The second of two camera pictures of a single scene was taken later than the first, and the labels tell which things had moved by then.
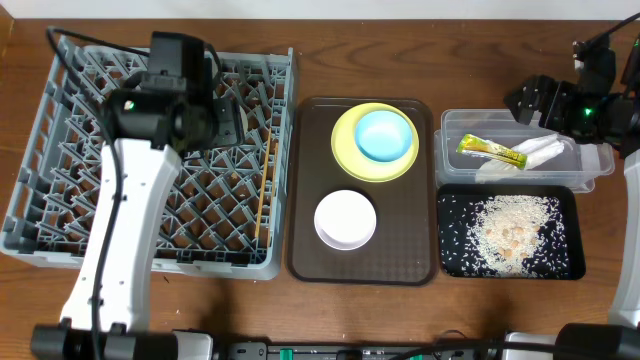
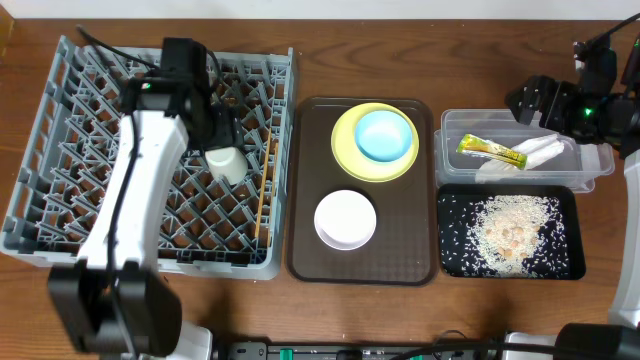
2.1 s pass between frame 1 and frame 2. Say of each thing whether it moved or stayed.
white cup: moved
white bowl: stayed
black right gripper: stayed
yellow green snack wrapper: stayed
